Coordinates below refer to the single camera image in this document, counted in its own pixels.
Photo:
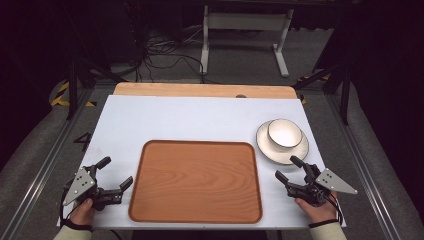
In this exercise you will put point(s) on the white round plate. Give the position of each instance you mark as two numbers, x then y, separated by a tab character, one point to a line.
286	156

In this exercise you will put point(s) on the white table board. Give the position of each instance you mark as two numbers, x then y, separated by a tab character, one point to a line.
186	116

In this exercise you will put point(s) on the white bowl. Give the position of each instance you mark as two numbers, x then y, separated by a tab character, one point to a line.
285	135

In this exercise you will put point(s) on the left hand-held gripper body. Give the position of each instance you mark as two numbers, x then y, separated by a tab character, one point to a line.
80	185

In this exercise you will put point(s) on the black tripod stand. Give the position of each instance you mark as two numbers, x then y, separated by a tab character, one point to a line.
72	86
345	86

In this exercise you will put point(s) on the white metal desk frame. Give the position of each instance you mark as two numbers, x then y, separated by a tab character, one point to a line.
246	21

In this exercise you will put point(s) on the person's left hand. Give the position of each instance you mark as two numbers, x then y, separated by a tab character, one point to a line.
83	213

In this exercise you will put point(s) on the yellow black floor tape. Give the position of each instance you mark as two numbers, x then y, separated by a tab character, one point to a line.
305	98
61	96

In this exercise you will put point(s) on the aluminium floor rail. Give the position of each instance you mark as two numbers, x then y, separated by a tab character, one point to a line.
370	173
40	173

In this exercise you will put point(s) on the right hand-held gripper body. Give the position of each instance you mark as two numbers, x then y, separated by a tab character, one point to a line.
333	182

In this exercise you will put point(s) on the brown wooden tray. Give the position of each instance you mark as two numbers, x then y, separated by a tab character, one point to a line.
196	181

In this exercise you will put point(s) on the person's right hand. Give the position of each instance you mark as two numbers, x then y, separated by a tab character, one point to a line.
321	211

